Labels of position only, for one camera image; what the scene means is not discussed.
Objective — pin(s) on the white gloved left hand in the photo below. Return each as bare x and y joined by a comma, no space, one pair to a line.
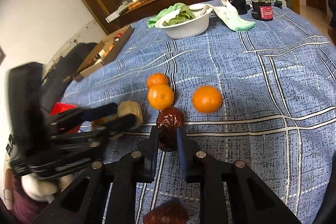
44,191

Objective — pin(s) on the beige sugarcane chunk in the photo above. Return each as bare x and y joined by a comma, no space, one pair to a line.
131,107

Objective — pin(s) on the red tray box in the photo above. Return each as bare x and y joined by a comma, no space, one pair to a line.
64,118

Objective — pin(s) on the small orange mandarin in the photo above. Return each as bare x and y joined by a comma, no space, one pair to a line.
207,99

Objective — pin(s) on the black red jar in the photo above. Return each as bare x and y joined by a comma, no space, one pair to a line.
262,10

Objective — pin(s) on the cardboard box tray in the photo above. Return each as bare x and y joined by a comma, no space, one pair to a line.
103,53

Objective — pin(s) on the white bowl with greens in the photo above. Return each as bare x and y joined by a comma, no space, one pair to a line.
186,22

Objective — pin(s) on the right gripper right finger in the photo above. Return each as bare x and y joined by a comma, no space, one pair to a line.
229,192

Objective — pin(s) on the blue plaid tablecloth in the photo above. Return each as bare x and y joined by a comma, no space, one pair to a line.
277,83

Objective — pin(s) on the green cloth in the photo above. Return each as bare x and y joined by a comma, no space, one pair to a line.
152,21

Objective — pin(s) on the black leather sofa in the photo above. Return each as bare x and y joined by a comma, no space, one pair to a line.
54,85

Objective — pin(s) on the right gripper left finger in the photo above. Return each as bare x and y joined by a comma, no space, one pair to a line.
105,193

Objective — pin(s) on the white towel green edge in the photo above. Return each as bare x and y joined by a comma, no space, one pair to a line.
231,18

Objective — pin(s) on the small wrinkled red date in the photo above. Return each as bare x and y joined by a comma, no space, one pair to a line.
168,213

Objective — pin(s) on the large wrinkled red date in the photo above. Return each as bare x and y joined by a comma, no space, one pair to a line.
167,123

